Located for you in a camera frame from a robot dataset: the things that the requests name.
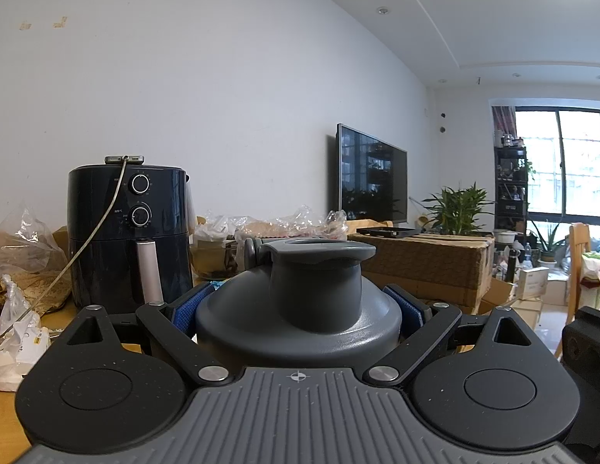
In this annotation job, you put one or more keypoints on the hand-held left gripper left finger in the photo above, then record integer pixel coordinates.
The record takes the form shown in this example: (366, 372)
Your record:
(188, 309)

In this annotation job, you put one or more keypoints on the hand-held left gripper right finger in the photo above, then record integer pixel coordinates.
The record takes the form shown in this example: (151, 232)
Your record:
(406, 307)

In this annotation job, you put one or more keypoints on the shaker bottle with grey lid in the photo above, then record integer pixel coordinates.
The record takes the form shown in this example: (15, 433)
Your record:
(300, 309)

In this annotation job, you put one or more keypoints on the plain cardboard box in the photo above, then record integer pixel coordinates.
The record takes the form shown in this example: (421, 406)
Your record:
(425, 261)

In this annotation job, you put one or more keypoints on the plastic bag with brown contents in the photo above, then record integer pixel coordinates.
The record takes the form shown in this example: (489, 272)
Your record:
(212, 256)

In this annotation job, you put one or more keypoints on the black flat tray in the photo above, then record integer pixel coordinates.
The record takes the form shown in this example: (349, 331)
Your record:
(387, 230)

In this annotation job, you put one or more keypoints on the white printed bag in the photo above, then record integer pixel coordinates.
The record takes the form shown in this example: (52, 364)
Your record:
(597, 270)

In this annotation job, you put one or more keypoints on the wooden chair back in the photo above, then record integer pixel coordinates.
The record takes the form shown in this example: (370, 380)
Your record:
(579, 270)

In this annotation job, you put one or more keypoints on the small white box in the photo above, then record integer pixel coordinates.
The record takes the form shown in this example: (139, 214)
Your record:
(532, 283)

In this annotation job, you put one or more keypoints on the black air fryer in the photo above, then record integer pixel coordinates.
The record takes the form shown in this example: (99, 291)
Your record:
(169, 203)

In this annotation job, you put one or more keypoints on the green potted plant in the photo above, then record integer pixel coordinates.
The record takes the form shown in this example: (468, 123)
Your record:
(457, 210)

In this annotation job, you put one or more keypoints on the dark bottle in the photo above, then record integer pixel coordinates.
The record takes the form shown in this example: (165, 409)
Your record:
(511, 263)

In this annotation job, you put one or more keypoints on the bagged stack of paper plates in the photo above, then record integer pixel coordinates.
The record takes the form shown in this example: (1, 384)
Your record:
(280, 225)

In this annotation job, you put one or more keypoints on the spiky potted plant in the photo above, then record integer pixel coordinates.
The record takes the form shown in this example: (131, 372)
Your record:
(549, 244)

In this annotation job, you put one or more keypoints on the flat screen television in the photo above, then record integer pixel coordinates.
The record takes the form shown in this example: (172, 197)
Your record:
(372, 174)

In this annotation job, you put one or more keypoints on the black storage shelf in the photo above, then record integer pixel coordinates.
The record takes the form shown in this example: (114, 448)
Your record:
(510, 188)

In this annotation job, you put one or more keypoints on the flat grey device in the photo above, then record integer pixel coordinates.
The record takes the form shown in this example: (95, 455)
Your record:
(124, 159)

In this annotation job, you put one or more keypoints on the clear plastic bag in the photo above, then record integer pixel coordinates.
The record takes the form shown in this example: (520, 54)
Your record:
(34, 241)

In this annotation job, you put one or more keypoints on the white plastic bag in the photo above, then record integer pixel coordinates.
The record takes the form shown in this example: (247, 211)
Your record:
(14, 353)

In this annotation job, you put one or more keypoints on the patterned curtain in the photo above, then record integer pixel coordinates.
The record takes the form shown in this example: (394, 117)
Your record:
(503, 125)

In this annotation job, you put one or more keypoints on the large window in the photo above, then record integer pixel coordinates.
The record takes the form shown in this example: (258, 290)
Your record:
(585, 164)

